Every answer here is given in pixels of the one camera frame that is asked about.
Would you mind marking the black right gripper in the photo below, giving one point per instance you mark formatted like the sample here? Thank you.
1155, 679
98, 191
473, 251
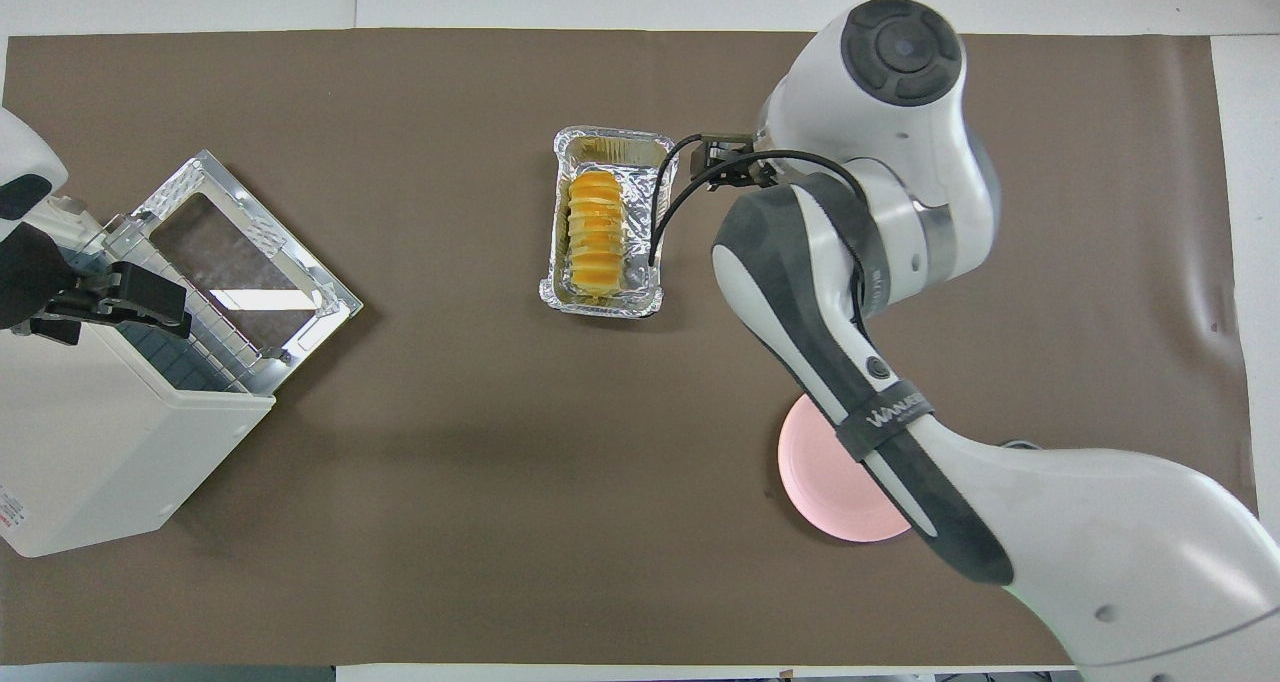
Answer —
745, 167

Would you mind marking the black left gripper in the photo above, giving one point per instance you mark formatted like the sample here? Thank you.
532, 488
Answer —
40, 277

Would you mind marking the aluminium foil tray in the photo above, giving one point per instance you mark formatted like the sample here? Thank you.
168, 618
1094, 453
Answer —
640, 177

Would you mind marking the sliced yellow bread loaf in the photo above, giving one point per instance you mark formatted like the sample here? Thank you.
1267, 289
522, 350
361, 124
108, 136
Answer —
596, 232

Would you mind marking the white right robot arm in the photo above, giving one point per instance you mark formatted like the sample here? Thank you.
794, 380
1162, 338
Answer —
900, 162

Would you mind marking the cream toaster oven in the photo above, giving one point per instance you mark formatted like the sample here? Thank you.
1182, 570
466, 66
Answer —
90, 432

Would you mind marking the glass oven door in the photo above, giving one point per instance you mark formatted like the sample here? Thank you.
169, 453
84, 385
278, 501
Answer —
300, 282

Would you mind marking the pink round plate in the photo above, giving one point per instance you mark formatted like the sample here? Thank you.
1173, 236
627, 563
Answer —
830, 482

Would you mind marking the brown table mat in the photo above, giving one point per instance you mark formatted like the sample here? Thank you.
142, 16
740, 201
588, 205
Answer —
500, 462

